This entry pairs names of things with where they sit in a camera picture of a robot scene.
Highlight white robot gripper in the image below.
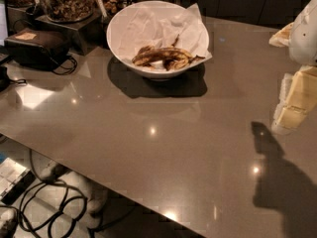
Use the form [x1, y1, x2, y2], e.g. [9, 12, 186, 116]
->
[268, 0, 317, 135]

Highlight overripe brown banana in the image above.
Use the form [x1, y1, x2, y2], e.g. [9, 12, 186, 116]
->
[132, 37, 204, 70]

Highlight white paper napkin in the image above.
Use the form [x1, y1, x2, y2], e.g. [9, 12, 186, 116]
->
[117, 2, 213, 71]

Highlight dark metal stand block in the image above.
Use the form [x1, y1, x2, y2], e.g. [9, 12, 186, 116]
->
[36, 11, 104, 56]

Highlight glass jar of nuts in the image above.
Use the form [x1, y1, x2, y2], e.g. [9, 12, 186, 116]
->
[40, 0, 94, 23]

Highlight black box device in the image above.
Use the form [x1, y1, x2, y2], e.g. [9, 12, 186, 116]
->
[4, 28, 70, 71]

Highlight white patterned floor box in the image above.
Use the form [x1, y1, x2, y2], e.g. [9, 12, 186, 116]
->
[0, 158, 36, 205]

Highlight black cable on table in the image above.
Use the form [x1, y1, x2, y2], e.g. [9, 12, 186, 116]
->
[51, 54, 79, 76]

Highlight black floor cables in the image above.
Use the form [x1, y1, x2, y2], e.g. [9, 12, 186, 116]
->
[0, 149, 140, 238]

